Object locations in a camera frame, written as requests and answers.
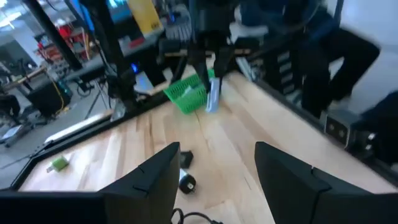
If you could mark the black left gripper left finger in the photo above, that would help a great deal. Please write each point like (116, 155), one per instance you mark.
(149, 193)

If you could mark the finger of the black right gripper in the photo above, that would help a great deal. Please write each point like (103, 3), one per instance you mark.
(224, 60)
(200, 65)

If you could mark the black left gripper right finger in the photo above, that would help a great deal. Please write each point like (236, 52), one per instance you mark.
(295, 193)

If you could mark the white case with window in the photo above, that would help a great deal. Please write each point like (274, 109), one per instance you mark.
(214, 96)

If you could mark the green plastic basket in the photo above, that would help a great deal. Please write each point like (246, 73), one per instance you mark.
(186, 99)

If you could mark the red hand tool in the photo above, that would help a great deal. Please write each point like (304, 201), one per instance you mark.
(136, 42)

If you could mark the yellow board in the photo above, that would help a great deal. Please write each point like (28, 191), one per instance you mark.
(144, 15)

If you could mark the green and white charger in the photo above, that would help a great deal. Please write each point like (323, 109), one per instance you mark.
(59, 163)

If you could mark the tablet with blue screen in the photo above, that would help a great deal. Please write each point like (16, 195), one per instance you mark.
(119, 9)

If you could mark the person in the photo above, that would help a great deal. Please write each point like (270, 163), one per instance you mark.
(326, 62)

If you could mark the black equipment box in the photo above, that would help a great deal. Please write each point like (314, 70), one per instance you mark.
(46, 99)

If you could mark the black pole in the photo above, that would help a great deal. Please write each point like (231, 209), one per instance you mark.
(53, 34)

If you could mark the black table camera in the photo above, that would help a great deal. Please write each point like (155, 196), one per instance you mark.
(339, 130)

